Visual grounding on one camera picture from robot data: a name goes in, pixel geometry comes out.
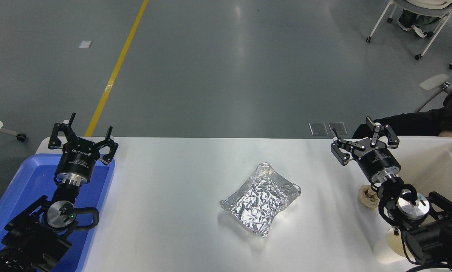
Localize white wheeled chair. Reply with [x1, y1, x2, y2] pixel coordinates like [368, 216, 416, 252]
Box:
[366, 0, 452, 61]

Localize grey chair with white armrest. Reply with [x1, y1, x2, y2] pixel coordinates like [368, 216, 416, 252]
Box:
[414, 74, 452, 113]

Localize large pale plastic bin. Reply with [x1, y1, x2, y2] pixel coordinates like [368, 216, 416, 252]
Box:
[377, 136, 452, 271]

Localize person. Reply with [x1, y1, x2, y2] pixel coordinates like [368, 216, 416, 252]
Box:
[352, 75, 452, 146]

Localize white paper cup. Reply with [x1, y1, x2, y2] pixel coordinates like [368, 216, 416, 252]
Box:
[373, 227, 410, 264]

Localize crumpled tan paper ball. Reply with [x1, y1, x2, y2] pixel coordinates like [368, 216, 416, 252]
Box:
[358, 184, 381, 211]

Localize person's legs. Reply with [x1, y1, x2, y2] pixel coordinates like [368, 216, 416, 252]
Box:
[397, 8, 443, 39]

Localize crumpled silver foil tray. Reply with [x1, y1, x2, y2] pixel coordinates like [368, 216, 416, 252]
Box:
[219, 162, 302, 238]

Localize blue plastic tray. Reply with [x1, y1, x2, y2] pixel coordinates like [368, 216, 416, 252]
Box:
[0, 153, 116, 272]

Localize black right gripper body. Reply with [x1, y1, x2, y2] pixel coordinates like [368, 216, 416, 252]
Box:
[349, 139, 402, 182]

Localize metal floor outlet cover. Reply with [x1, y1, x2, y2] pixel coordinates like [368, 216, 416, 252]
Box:
[328, 122, 348, 135]
[309, 123, 328, 136]

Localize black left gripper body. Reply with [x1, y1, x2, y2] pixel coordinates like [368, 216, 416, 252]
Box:
[55, 137, 100, 178]

